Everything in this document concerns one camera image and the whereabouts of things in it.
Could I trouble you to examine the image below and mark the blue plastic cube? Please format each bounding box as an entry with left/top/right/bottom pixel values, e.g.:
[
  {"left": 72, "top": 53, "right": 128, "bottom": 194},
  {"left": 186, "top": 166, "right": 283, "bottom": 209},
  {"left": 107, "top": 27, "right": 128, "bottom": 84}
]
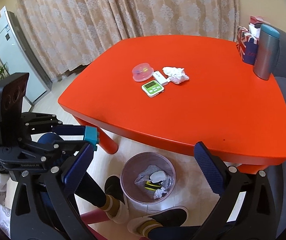
[{"left": 83, "top": 126, "right": 100, "bottom": 151}]

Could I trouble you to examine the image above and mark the clear plastic lidded container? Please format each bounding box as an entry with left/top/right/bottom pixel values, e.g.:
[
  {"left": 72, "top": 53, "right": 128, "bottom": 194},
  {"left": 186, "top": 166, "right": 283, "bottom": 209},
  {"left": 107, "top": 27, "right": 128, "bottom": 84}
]
[{"left": 132, "top": 63, "right": 154, "bottom": 82}]

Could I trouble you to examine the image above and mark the white tissue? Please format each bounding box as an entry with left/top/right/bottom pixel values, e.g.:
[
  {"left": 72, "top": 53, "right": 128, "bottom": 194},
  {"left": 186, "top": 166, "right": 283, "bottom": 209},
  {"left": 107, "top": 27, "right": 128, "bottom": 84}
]
[
  {"left": 153, "top": 187, "right": 167, "bottom": 200},
  {"left": 162, "top": 67, "right": 189, "bottom": 85}
]

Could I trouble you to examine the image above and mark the clear plastic trash bag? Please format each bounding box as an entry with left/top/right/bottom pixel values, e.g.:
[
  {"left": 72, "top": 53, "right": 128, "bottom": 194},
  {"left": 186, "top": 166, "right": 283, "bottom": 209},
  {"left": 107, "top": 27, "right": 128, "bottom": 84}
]
[{"left": 134, "top": 165, "right": 173, "bottom": 200}]

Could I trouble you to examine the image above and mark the pink mesh trash bin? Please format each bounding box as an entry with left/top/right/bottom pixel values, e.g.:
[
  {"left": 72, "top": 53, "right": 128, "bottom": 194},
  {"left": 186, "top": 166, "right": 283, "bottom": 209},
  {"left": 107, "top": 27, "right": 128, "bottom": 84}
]
[{"left": 120, "top": 152, "right": 176, "bottom": 205}]

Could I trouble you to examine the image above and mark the yellow black trash item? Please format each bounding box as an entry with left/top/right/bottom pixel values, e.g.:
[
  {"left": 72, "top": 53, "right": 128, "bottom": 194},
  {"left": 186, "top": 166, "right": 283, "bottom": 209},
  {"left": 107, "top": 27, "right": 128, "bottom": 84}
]
[{"left": 144, "top": 181, "right": 162, "bottom": 191}]

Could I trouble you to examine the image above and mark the white round trash item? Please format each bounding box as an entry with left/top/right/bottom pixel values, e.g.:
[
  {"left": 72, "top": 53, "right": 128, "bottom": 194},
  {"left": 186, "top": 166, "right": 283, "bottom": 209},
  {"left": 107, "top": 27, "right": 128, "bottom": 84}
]
[{"left": 149, "top": 170, "right": 167, "bottom": 183}]

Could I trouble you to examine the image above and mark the red stool leg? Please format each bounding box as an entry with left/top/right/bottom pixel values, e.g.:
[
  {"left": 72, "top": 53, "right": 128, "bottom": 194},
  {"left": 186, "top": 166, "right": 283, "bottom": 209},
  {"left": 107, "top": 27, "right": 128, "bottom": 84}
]
[{"left": 81, "top": 209, "right": 109, "bottom": 225}]

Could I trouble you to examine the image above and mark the left slippered foot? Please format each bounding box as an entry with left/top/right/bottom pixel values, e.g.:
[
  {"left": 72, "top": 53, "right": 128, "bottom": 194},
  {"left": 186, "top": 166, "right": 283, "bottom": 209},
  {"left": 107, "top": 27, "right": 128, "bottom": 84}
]
[{"left": 103, "top": 175, "right": 129, "bottom": 224}]

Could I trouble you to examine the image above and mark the slippered foot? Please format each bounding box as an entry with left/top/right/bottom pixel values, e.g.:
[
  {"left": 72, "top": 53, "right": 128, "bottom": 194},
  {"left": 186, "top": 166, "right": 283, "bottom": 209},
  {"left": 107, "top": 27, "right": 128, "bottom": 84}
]
[
  {"left": 103, "top": 175, "right": 129, "bottom": 224},
  {"left": 127, "top": 206, "right": 188, "bottom": 238}
]

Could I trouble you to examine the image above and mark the right slippered foot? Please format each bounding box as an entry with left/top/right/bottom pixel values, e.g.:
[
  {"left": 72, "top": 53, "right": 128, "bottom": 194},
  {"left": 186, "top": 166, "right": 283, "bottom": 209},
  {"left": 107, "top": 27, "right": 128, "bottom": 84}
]
[{"left": 127, "top": 206, "right": 188, "bottom": 238}]

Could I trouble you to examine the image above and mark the white standing air conditioner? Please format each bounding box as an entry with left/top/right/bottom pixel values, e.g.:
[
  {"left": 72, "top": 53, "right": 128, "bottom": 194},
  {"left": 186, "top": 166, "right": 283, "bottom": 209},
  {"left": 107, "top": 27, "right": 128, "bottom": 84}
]
[{"left": 0, "top": 7, "right": 52, "bottom": 105}]

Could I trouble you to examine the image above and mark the green digital timer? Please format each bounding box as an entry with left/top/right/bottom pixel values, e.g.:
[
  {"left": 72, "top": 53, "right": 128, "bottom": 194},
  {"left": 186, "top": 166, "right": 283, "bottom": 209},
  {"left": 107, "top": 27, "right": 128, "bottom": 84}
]
[{"left": 141, "top": 80, "right": 164, "bottom": 98}]

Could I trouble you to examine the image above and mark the white rectangular device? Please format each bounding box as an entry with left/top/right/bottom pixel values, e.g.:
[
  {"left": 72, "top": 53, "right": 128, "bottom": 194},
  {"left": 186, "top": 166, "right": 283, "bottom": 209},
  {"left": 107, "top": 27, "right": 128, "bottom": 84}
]
[{"left": 153, "top": 70, "right": 168, "bottom": 86}]

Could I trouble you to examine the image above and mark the beige patterned curtain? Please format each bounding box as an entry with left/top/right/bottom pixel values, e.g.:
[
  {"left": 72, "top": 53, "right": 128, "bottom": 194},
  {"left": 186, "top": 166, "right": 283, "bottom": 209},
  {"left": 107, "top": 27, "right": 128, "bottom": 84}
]
[{"left": 17, "top": 0, "right": 240, "bottom": 79}]

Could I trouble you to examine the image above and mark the red low table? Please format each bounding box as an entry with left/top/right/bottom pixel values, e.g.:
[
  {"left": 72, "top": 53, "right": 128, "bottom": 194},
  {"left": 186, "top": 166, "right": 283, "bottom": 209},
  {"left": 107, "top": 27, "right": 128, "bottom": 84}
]
[{"left": 58, "top": 35, "right": 286, "bottom": 173}]

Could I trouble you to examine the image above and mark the grey teal-lidded thermos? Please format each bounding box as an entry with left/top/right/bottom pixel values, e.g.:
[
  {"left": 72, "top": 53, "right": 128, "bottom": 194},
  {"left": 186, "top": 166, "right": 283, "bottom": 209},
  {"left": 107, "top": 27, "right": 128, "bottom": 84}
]
[{"left": 253, "top": 24, "right": 280, "bottom": 80}]

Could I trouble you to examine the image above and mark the union jack tissue box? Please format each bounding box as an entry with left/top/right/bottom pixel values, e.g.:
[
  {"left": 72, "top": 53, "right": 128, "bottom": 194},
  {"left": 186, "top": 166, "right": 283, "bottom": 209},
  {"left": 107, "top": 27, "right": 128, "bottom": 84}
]
[{"left": 236, "top": 26, "right": 259, "bottom": 65}]

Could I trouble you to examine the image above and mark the pink bag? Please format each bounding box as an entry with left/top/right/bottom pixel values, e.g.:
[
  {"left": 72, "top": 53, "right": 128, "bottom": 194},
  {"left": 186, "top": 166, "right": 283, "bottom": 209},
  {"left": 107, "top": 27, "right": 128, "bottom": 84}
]
[{"left": 250, "top": 16, "right": 266, "bottom": 25}]

